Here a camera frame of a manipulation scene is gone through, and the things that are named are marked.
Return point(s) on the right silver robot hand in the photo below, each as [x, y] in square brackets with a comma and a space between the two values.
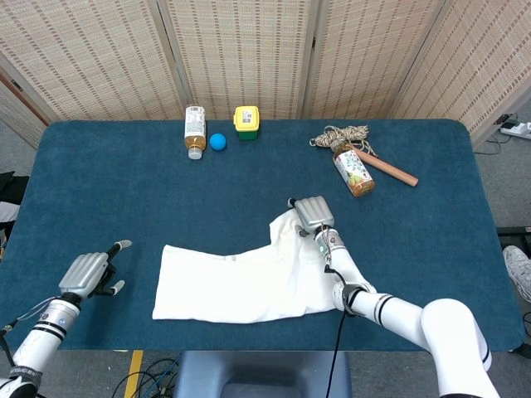
[315, 213]

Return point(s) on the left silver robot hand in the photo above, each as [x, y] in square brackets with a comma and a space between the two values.
[85, 273]

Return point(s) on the white T-shirt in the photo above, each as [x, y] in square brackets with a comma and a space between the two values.
[232, 286]

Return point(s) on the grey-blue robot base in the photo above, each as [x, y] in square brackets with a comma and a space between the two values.
[265, 373]

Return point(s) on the tea bottle fruit label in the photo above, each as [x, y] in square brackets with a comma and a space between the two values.
[354, 172]

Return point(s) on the blue carpet table cover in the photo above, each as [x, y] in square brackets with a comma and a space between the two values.
[103, 199]

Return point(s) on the brown cardboard tube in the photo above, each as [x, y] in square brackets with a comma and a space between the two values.
[394, 172]

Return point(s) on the black and white bag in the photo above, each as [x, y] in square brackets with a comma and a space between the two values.
[12, 188]

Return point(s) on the green container yellow lid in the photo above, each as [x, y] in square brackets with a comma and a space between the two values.
[246, 124]

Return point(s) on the blue ball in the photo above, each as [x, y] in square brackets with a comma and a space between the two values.
[218, 142]

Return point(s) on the tea bottle white label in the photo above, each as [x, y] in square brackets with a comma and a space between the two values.
[195, 128]

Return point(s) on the woven bamboo screen panel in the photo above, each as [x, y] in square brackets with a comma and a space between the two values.
[477, 62]
[240, 49]
[365, 54]
[16, 112]
[91, 54]

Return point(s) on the black table foot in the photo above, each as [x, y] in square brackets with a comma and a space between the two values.
[514, 231]

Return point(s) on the white sneaker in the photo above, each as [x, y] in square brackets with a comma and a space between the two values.
[518, 265]

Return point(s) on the black power adapter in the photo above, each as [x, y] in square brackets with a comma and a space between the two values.
[506, 119]

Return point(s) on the white power strip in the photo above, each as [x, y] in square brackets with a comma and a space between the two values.
[518, 130]

